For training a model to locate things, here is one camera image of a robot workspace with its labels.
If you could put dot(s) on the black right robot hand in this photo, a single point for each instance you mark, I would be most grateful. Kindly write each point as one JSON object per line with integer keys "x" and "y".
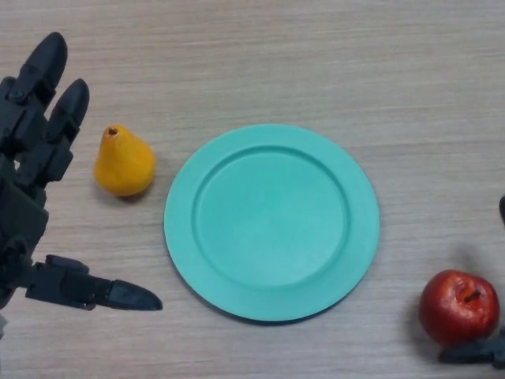
{"x": 473, "y": 353}

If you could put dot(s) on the yellow pear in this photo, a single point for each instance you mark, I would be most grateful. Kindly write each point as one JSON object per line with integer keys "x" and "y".
{"x": 124, "y": 166}

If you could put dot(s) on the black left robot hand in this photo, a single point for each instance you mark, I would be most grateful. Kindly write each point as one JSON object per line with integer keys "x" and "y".
{"x": 23, "y": 197}

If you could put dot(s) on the green round plate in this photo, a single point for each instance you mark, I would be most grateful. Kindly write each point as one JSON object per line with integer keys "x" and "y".
{"x": 272, "y": 225}

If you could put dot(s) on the red apple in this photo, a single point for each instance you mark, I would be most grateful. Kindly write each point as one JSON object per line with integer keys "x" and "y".
{"x": 453, "y": 308}

